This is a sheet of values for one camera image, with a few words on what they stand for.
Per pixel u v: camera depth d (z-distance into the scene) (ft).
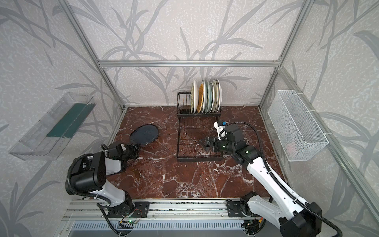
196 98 2.60
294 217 1.22
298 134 2.06
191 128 3.46
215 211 2.46
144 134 3.41
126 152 2.65
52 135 2.11
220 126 2.19
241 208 2.39
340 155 1.78
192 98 2.58
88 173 1.52
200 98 2.63
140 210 2.37
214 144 2.10
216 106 2.63
